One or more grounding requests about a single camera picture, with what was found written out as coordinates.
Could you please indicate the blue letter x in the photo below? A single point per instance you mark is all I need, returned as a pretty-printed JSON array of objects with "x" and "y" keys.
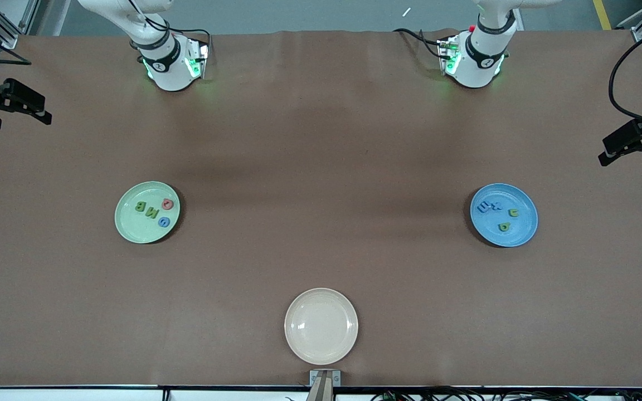
[{"x": 497, "y": 206}]

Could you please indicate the green capital letter N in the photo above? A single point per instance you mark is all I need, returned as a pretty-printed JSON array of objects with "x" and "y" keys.
[{"x": 152, "y": 212}]

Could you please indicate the blue letter m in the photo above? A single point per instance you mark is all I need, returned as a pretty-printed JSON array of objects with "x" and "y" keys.
[{"x": 484, "y": 208}]

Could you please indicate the red capital letter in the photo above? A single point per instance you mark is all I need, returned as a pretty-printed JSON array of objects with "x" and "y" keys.
[{"x": 164, "y": 204}]

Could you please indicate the blue capital letter G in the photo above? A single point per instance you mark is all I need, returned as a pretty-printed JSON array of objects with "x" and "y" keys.
[{"x": 164, "y": 218}]

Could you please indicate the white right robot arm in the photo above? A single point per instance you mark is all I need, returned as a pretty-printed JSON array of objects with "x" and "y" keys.
[{"x": 165, "y": 61}]

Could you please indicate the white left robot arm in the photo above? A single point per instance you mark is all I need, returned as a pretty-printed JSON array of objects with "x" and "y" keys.
[{"x": 480, "y": 61}]

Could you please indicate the green plate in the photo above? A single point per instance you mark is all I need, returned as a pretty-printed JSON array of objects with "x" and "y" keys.
[{"x": 131, "y": 228}]

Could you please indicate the blue plate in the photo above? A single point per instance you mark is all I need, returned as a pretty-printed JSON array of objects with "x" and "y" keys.
[{"x": 488, "y": 231}]

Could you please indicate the brown table cover sheet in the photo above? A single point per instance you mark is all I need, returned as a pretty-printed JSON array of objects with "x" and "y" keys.
[{"x": 321, "y": 139}]

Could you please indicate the beige plate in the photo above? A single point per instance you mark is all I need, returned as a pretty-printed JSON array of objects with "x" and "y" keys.
[{"x": 321, "y": 326}]

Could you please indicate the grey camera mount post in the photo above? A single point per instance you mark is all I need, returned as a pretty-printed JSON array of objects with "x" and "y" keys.
[{"x": 325, "y": 384}]

